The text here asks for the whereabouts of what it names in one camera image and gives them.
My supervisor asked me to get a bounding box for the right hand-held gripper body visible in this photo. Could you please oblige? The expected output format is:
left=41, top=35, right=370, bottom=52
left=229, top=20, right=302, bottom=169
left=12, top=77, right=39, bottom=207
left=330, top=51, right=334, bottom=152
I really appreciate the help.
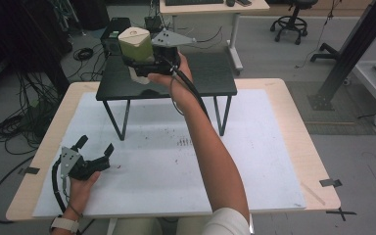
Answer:
left=132, top=28, right=198, bottom=78

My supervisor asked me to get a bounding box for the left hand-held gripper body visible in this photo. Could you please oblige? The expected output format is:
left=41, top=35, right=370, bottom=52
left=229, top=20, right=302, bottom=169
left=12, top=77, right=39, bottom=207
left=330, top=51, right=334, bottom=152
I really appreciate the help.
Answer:
left=59, top=146, right=112, bottom=181

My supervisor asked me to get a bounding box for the beige green white carton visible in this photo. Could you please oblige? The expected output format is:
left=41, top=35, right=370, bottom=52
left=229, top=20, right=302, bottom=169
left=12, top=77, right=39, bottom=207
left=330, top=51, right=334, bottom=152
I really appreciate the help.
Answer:
left=117, top=26, right=156, bottom=86

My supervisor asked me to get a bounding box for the black low shelf table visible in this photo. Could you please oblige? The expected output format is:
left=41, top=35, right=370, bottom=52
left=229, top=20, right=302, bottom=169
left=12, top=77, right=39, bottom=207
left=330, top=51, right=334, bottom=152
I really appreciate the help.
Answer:
left=95, top=52, right=238, bottom=142

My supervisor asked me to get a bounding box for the person's left hand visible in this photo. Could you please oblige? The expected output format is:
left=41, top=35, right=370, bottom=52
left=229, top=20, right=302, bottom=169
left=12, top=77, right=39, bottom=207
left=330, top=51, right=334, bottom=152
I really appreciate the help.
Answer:
left=66, top=170, right=102, bottom=213

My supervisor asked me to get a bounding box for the person's right hand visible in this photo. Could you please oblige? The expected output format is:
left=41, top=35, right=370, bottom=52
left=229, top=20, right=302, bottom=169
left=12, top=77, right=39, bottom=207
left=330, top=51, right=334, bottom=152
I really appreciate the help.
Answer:
left=147, top=52, right=198, bottom=115

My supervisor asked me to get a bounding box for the black computer tower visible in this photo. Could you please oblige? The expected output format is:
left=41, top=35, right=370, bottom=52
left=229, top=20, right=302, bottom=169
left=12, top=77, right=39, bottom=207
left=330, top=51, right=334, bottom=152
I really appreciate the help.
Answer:
left=100, top=17, right=132, bottom=57

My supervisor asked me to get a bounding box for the open computer case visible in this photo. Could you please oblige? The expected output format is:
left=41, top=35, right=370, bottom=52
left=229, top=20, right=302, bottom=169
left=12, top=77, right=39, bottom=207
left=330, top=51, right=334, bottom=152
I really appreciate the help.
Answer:
left=143, top=15, right=168, bottom=33

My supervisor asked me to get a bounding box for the black tape strip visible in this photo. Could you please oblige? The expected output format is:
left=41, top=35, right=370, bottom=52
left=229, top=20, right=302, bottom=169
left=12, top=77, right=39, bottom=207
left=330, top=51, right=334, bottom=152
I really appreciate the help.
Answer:
left=19, top=165, right=41, bottom=176
left=318, top=178, right=343, bottom=188

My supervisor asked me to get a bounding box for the white mat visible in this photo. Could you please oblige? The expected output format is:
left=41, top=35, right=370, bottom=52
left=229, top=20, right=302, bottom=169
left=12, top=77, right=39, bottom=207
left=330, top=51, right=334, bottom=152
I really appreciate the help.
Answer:
left=32, top=88, right=307, bottom=219

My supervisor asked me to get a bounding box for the beige wrist watch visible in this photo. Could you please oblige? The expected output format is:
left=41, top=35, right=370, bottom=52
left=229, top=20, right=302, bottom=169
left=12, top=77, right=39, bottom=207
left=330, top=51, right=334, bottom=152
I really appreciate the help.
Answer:
left=49, top=214, right=81, bottom=234

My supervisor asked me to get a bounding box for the black keyboard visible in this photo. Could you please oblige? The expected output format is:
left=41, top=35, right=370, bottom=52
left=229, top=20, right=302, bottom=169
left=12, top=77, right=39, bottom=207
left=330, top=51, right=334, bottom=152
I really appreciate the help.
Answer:
left=164, top=0, right=225, bottom=7

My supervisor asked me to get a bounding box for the beige desk with white legs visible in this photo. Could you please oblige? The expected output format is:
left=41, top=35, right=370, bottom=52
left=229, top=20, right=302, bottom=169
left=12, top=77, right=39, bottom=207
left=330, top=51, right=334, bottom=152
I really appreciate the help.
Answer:
left=159, top=0, right=271, bottom=73

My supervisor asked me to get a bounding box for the black office chair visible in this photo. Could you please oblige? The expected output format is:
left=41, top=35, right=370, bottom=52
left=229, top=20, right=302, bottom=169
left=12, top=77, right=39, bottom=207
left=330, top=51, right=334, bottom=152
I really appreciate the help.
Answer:
left=269, top=0, right=319, bottom=46

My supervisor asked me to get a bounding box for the cream sleeve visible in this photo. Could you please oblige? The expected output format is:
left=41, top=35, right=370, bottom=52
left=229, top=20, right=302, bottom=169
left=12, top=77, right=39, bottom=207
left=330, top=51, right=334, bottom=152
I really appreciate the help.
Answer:
left=201, top=207, right=253, bottom=235

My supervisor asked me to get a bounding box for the light wooden table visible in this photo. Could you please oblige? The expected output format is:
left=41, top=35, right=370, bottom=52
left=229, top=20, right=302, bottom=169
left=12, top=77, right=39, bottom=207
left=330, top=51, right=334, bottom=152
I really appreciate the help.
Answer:
left=5, top=77, right=342, bottom=222

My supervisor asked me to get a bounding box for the grey floor mat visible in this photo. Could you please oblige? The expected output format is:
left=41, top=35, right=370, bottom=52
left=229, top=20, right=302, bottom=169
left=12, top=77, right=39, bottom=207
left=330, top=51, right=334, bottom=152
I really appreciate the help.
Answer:
left=285, top=80, right=376, bottom=136

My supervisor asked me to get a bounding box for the black metal pillar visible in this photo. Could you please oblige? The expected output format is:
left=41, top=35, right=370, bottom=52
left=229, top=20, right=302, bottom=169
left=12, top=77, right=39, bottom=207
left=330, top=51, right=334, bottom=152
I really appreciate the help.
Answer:
left=307, top=0, right=376, bottom=112

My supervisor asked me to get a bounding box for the white cart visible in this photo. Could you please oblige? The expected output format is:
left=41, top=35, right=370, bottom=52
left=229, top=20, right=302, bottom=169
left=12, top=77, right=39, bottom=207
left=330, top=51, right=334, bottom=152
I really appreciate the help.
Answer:
left=352, top=19, right=376, bottom=127

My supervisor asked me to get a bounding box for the black tape cross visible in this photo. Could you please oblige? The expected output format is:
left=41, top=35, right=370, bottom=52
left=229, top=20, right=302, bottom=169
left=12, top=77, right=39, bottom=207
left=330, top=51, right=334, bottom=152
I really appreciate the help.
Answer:
left=326, top=207, right=357, bottom=222

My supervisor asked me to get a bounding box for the left hand-held gripper cable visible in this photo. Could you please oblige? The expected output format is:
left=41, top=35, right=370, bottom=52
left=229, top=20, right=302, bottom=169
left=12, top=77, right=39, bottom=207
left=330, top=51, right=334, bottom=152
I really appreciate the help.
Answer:
left=51, top=158, right=71, bottom=214

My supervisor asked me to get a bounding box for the hand-held gripper cable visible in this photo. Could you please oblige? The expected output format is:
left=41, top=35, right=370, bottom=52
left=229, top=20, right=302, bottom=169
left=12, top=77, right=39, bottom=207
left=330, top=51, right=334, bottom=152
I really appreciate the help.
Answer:
left=169, top=63, right=212, bottom=121
left=51, top=158, right=71, bottom=214

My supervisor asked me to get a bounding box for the right hand-held gripper cable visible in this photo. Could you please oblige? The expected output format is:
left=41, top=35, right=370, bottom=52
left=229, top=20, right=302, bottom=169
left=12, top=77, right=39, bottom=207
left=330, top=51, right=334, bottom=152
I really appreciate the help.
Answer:
left=169, top=63, right=212, bottom=121

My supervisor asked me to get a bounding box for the coiled black cable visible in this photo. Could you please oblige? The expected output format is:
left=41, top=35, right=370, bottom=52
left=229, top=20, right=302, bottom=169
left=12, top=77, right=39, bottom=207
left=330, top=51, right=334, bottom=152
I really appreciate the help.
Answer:
left=72, top=47, right=95, bottom=62

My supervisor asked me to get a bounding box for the tangle of black floor cables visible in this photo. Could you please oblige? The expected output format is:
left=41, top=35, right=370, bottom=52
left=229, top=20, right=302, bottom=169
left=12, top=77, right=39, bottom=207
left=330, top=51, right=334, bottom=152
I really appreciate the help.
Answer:
left=0, top=71, right=64, bottom=157

